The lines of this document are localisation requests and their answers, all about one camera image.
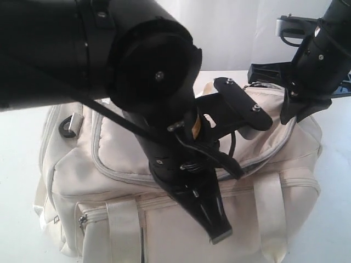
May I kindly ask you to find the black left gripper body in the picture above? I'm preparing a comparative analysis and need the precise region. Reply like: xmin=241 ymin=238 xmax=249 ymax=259
xmin=120 ymin=82 xmax=245 ymax=203

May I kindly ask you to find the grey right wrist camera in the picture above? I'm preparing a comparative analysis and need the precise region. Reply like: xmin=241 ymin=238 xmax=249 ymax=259
xmin=275 ymin=15 xmax=318 ymax=48

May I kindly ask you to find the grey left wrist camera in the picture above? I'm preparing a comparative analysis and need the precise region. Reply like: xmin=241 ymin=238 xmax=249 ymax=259
xmin=196 ymin=77 xmax=273 ymax=140

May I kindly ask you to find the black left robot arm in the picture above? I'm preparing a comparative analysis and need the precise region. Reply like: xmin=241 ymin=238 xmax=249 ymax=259
xmin=1 ymin=1 xmax=243 ymax=243

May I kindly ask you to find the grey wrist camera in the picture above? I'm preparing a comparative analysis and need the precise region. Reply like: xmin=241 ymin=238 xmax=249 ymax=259
xmin=196 ymin=77 xmax=273 ymax=140
xmin=275 ymin=15 xmax=318 ymax=48

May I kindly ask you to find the white backdrop curtain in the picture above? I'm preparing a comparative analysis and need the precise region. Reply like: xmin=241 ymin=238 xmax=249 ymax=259
xmin=159 ymin=0 xmax=331 ymax=71

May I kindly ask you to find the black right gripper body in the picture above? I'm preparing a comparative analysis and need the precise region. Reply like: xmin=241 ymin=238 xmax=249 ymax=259
xmin=280 ymin=35 xmax=348 ymax=123

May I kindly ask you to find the cream duffel bag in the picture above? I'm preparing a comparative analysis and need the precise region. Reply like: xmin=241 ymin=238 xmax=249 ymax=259
xmin=32 ymin=79 xmax=323 ymax=263

